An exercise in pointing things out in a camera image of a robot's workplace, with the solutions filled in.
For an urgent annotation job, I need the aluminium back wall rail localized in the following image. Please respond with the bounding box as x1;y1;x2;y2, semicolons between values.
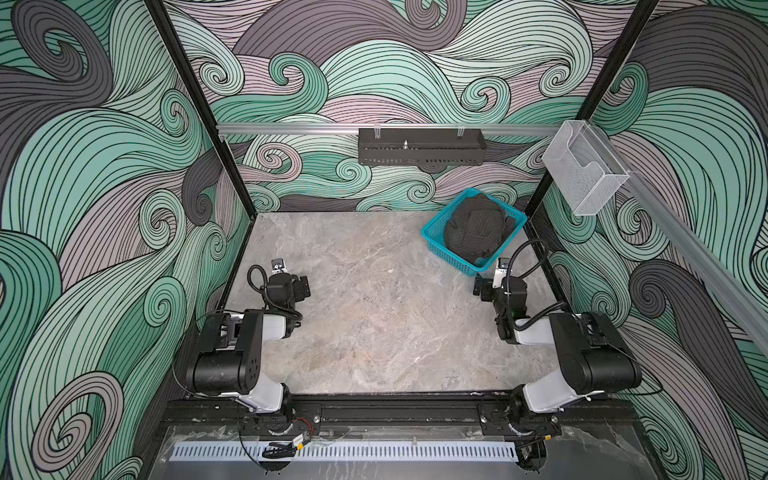
216;122;560;137

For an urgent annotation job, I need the aluminium right wall rail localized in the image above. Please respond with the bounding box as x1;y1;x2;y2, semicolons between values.
584;122;768;355

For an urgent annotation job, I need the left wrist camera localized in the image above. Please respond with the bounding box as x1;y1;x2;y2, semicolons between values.
270;258;287;274

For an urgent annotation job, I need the dark pinstriped long sleeve shirt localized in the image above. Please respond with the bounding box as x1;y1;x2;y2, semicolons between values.
444;193;517;265

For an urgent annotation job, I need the white slotted cable duct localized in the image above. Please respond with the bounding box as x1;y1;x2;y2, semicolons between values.
169;440;518;463

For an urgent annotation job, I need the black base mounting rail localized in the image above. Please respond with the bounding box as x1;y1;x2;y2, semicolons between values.
160;389;638;439

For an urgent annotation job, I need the black frame post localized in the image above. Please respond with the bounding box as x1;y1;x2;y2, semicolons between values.
525;1;658;217
144;0;257;223

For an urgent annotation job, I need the teal plastic basket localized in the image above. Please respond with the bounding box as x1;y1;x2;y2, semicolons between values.
421;188;528;276

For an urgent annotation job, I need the left black frame post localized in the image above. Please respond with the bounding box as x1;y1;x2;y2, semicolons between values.
144;0;257;223

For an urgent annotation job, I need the black perforated wall tray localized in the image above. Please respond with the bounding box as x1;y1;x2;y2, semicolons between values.
357;127;488;169

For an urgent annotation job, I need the right black frame post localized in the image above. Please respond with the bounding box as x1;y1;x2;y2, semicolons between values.
525;1;658;217

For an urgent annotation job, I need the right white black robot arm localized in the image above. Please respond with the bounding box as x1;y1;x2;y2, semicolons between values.
473;238;642;420

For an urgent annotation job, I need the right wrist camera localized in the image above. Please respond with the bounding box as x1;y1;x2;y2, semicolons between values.
495;257;510;277

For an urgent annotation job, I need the clear plastic wall bin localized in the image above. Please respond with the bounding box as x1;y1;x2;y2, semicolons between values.
542;120;629;217

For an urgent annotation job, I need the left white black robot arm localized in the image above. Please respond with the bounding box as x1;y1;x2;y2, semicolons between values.
184;258;311;415

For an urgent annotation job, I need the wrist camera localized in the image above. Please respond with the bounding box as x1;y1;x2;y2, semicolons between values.
270;258;287;274
495;257;510;277

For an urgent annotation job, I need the aluminium wall rail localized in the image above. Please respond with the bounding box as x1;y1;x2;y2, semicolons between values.
584;122;768;355
216;122;560;137

